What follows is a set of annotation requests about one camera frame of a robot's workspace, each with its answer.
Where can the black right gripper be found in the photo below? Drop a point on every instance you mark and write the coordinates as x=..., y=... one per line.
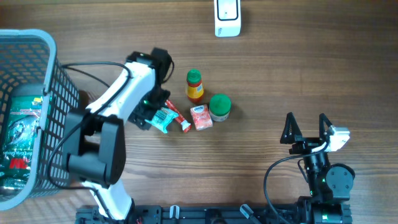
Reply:
x=305, y=144

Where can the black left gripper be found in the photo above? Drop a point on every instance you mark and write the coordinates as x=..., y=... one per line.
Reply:
x=148, y=112

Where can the teal white small packet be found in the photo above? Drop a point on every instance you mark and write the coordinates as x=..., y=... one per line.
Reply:
x=162, y=118

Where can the red white stick packet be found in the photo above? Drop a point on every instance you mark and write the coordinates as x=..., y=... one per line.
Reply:
x=186, y=126

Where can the red yellow sauce bottle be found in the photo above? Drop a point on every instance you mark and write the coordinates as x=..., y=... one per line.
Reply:
x=194, y=89

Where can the red white tissue pack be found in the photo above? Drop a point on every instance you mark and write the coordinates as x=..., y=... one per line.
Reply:
x=201, y=117

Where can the green lid jar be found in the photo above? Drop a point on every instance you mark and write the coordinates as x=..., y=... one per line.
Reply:
x=220, y=107

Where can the green 3M glove package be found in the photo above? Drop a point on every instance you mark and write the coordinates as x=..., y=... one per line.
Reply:
x=18, y=143

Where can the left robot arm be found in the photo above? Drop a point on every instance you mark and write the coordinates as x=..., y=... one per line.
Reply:
x=94, y=148

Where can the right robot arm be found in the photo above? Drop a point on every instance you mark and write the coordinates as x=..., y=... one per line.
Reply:
x=329, y=184

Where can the white barcode scanner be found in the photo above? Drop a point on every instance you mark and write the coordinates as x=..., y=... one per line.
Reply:
x=227, y=18

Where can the grey plastic shopping basket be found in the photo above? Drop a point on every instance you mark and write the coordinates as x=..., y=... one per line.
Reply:
x=29, y=62

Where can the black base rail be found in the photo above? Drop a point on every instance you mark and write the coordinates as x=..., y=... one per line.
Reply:
x=217, y=214

